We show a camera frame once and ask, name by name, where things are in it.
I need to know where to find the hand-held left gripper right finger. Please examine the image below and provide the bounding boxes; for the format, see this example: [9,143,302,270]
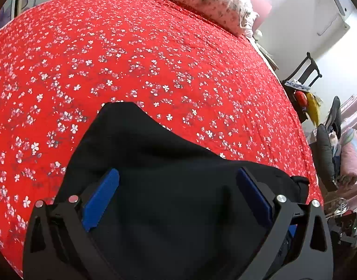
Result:
[234,167,333,280]

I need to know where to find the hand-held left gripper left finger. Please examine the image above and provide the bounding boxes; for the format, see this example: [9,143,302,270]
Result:
[22,168,121,280]

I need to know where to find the black pants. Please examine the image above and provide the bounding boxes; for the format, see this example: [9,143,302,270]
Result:
[54,101,310,280]

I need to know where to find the pastel pink blanket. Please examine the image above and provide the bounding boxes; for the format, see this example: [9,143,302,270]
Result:
[338,128,357,186]

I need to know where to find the yellow bag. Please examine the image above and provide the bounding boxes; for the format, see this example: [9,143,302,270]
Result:
[305,92,322,126]

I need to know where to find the red bag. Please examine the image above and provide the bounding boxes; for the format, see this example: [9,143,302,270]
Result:
[294,91,309,114]

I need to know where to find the pink curtain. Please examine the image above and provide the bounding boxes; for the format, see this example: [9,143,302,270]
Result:
[340,89,357,210]

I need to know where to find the black wooden chair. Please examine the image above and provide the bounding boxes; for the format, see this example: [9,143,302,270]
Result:
[280,52,323,123]

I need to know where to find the wooden bedside table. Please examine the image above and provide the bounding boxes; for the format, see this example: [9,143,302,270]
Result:
[253,29,280,70]

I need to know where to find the red floral bedspread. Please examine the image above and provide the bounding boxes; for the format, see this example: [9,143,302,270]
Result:
[0,0,323,280]

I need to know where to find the pink padded headboard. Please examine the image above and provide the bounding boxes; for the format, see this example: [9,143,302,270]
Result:
[250,0,273,31]

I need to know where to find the white floral pillow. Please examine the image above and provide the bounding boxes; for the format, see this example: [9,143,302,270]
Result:
[151,0,259,37]

